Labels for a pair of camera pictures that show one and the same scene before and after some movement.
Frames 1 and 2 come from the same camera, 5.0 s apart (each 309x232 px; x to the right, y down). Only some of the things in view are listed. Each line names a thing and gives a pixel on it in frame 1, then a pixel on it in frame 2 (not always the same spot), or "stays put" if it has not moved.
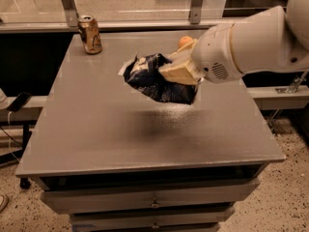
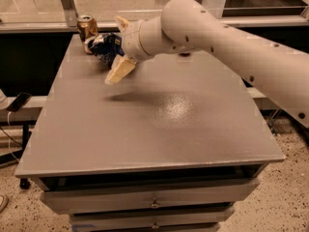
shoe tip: (4, 200) stays put
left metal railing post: (69, 2) stays put
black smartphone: (19, 101) stays put
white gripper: (212, 53) to (131, 42)
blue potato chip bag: (143, 72) to (106, 46)
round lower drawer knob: (154, 226) stays put
